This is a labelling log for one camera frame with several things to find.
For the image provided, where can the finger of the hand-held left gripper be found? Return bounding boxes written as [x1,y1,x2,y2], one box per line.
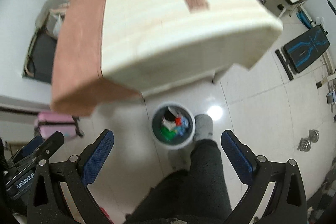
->
[16,132,65,169]
[7,135,45,169]

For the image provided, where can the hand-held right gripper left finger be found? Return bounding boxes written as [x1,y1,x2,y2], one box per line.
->
[26,130,115,224]

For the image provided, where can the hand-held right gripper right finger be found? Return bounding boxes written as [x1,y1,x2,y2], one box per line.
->
[221,130,307,224]

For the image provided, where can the white bin with black bag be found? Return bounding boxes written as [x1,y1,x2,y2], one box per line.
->
[151,102,196,149]

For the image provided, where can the green plastic packet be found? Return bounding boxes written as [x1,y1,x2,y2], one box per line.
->
[160,127,176,141]

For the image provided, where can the pink suitcase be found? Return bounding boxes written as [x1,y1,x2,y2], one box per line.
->
[34,112,84,141]

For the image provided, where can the grey slipper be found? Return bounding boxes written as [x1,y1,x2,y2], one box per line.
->
[168,149,193,170]
[194,114,214,143]

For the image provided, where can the person's dark fleece pants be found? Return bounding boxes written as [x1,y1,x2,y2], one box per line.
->
[125,139,233,224]

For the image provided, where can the metal dumbbell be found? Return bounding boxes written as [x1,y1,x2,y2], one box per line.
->
[298,129,319,153]

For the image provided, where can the grey folding chair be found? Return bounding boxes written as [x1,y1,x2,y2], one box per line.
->
[22,0,72,83]

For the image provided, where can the pink-brown table runner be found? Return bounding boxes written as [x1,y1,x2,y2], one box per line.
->
[50,0,139,117]

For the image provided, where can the grey cloth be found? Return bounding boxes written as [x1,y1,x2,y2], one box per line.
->
[49,7,66,38]

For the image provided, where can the black and blue workout bench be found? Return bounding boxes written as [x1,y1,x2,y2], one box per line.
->
[275,25,331,81]

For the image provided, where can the blue plastic object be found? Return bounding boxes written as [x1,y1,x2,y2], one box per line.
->
[297,11,313,30]

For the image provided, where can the brown rectangular patch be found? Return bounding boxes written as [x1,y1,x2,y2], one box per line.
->
[182,0,210,14]

